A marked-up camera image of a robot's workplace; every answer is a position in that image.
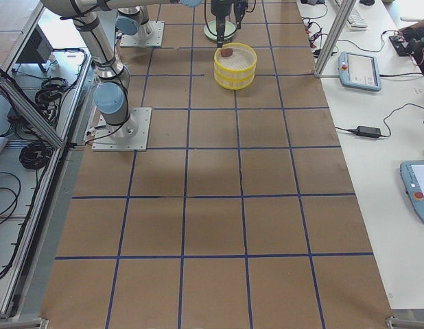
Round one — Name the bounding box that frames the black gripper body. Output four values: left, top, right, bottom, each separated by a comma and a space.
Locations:
211, 0, 248, 17

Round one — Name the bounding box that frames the brown bun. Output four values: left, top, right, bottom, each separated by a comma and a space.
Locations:
220, 48, 233, 58

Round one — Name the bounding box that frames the yellow rimmed steamer basket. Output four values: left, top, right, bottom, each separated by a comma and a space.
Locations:
213, 42, 257, 78
214, 71, 255, 90

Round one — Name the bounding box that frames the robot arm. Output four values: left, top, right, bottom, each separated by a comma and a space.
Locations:
42, 1, 162, 141
116, 1, 249, 48

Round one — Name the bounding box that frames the green plate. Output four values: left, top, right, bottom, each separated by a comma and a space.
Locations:
203, 20, 237, 42

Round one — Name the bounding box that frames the white keyboard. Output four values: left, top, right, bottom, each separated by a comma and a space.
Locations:
346, 8, 368, 31

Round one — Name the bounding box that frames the teach pendant tablet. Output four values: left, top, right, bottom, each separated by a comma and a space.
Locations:
338, 51, 381, 92

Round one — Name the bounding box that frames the black power adapter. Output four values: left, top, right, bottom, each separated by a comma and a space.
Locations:
355, 125, 381, 138

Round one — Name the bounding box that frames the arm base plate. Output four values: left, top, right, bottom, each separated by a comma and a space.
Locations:
120, 21, 165, 48
91, 108, 152, 151

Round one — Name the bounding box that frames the aluminium frame post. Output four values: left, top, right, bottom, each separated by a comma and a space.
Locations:
314, 0, 355, 78

